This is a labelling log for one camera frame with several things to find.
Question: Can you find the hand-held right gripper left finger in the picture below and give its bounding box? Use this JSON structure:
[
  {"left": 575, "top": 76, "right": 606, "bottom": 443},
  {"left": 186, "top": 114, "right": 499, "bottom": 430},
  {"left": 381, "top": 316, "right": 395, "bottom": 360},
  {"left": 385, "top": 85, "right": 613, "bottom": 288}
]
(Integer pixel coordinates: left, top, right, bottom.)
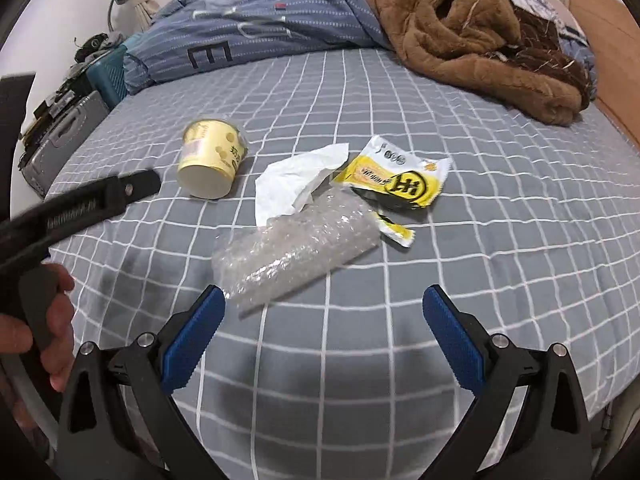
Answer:
[{"left": 56, "top": 284, "right": 227, "bottom": 480}]

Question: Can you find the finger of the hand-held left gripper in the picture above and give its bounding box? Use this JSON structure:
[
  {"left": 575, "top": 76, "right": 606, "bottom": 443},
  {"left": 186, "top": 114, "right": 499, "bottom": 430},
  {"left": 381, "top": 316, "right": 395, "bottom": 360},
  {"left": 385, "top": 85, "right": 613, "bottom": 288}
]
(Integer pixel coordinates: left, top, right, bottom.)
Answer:
[{"left": 94, "top": 168, "right": 162, "bottom": 214}]

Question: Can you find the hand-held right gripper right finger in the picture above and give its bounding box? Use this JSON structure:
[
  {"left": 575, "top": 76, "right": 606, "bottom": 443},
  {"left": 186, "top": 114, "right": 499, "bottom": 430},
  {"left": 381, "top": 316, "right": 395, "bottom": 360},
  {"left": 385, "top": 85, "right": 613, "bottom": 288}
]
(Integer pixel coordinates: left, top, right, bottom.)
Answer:
[{"left": 421, "top": 284, "right": 593, "bottom": 480}]

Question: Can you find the yellow paper cup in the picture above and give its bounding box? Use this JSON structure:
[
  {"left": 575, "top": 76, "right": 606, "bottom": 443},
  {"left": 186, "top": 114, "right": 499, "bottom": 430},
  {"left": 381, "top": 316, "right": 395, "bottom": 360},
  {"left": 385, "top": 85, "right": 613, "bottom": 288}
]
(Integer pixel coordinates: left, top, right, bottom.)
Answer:
[{"left": 177, "top": 117, "right": 250, "bottom": 200}]

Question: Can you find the clear bubble wrap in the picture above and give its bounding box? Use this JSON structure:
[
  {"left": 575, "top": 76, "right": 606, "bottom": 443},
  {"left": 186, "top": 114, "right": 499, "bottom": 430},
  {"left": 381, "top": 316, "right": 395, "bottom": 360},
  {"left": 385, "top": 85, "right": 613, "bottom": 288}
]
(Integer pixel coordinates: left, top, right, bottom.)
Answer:
[{"left": 211, "top": 187, "right": 382, "bottom": 312}]

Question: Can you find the person's left hand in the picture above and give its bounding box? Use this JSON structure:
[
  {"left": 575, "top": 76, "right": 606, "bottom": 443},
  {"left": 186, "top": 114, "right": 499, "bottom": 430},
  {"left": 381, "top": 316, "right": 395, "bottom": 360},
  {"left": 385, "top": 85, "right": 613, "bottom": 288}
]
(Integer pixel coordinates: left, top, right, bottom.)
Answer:
[{"left": 0, "top": 262, "right": 77, "bottom": 394}]

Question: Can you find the grey hard case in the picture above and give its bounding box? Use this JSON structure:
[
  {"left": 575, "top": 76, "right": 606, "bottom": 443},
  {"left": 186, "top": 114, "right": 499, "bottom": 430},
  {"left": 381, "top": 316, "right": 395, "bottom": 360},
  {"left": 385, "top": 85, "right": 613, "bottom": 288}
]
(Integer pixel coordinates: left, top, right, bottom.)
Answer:
[{"left": 19, "top": 91, "right": 112, "bottom": 200}]

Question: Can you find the grey checked bed sheet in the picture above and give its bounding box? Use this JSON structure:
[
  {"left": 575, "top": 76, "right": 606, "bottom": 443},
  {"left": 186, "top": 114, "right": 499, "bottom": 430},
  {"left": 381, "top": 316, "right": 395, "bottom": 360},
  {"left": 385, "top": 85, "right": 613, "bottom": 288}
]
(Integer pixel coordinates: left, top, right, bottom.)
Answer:
[{"left": 47, "top": 47, "right": 640, "bottom": 480}]

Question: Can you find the teal plastic box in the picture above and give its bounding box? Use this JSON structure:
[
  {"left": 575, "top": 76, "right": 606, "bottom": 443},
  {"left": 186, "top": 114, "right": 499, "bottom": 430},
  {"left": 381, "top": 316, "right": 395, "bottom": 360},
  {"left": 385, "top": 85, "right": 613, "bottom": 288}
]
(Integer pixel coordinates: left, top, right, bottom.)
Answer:
[{"left": 86, "top": 45, "right": 130, "bottom": 109}]

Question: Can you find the small yellow wrapper piece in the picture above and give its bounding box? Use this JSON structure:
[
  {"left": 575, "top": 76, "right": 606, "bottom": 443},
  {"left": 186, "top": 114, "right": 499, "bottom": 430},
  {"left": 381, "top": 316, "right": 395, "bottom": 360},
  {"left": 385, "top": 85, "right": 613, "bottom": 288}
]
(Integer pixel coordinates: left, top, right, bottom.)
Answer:
[{"left": 372, "top": 210, "right": 417, "bottom": 249}]

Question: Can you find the white crumpled tissue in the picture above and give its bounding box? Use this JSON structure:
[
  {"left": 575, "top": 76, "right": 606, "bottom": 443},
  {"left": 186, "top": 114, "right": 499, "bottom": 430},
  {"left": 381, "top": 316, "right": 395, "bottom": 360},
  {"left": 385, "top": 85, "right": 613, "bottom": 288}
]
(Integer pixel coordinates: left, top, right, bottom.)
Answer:
[{"left": 254, "top": 143, "right": 350, "bottom": 229}]

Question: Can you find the yellow snack wrapper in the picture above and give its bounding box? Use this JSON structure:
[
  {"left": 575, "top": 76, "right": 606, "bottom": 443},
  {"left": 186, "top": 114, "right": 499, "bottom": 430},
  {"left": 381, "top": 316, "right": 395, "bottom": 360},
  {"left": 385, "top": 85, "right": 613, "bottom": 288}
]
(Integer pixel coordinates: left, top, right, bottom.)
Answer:
[{"left": 332, "top": 135, "right": 454, "bottom": 212}]

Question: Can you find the blue striped duvet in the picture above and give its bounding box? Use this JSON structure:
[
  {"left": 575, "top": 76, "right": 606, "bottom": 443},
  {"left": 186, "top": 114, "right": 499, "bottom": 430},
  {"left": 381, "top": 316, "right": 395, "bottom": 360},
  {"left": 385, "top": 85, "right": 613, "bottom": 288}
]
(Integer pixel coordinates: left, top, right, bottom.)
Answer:
[{"left": 122, "top": 0, "right": 397, "bottom": 97}]

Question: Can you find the brown fleece blanket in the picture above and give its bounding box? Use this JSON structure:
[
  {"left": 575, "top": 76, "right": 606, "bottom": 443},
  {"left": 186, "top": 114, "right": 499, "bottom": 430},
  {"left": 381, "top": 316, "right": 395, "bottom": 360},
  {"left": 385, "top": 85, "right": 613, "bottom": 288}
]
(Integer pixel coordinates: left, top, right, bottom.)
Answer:
[{"left": 361, "top": 0, "right": 596, "bottom": 127}]

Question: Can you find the wooden bed side board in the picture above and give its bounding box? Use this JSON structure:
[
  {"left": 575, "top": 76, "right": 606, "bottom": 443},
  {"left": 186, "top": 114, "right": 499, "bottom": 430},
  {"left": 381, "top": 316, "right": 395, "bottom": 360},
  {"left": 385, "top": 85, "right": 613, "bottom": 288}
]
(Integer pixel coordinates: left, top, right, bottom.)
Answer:
[{"left": 569, "top": 0, "right": 640, "bottom": 153}]

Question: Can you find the blue white checked pillow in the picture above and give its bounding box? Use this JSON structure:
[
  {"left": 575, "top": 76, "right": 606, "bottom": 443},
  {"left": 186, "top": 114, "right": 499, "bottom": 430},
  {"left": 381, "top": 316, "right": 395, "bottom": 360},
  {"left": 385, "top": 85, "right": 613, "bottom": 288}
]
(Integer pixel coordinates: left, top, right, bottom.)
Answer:
[{"left": 465, "top": 0, "right": 590, "bottom": 57}]

